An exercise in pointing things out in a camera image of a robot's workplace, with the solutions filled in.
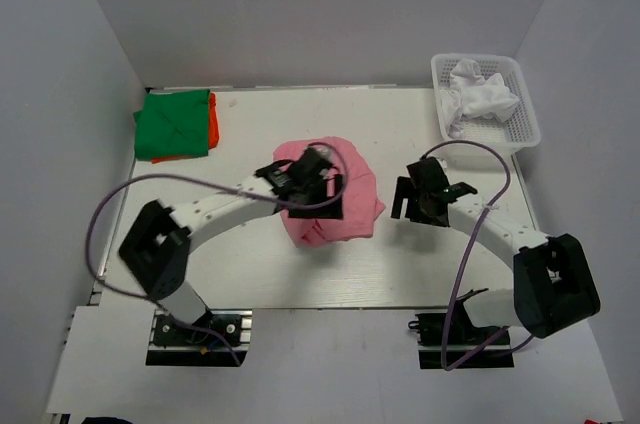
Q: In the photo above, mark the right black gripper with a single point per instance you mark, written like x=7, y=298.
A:
x=403, y=191

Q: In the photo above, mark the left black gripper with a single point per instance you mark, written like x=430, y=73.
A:
x=333, y=211

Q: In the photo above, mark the pink t shirt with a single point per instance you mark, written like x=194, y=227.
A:
x=360, y=203

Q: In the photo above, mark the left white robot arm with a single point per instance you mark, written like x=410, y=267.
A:
x=157, y=247

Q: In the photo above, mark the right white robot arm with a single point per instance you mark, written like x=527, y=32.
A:
x=553, y=287

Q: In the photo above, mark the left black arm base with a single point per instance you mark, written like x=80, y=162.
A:
x=171, y=345

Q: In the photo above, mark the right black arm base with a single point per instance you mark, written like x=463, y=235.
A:
x=463, y=338

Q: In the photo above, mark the white crumpled t shirt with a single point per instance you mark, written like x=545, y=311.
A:
x=470, y=95

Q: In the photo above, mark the white plastic basket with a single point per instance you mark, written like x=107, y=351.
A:
x=520, y=132

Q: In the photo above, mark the green folded t shirt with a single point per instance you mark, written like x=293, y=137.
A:
x=173, y=125

